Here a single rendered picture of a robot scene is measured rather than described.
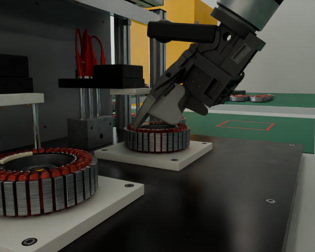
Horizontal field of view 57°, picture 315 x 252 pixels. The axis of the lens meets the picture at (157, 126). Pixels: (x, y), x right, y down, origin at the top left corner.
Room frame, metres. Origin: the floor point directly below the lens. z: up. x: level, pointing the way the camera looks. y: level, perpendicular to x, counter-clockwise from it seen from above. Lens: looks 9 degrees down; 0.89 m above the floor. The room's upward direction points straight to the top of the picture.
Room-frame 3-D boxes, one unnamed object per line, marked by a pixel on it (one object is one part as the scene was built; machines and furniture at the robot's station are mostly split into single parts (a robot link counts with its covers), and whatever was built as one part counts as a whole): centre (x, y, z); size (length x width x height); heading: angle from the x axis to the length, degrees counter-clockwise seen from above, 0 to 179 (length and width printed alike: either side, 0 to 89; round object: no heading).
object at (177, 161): (0.49, 0.00, 0.78); 0.15 x 0.15 x 0.01; 62
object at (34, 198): (0.28, 0.12, 0.80); 0.11 x 0.11 x 0.04
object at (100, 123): (0.56, 0.13, 0.80); 0.08 x 0.05 x 0.06; 152
